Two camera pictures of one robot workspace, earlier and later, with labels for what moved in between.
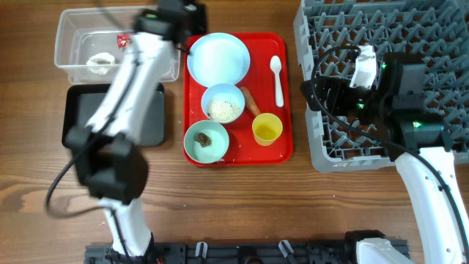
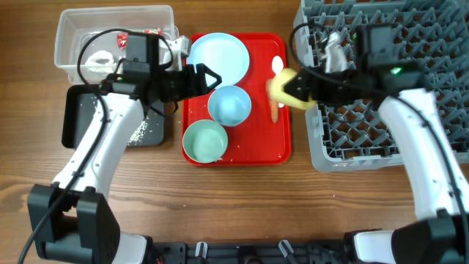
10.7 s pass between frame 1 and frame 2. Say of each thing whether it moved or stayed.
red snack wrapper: stayed
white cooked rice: moved
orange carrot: moved
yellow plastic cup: moved
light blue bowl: moved
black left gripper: moved
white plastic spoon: moved
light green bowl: stayed
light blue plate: stayed
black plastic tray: stayed
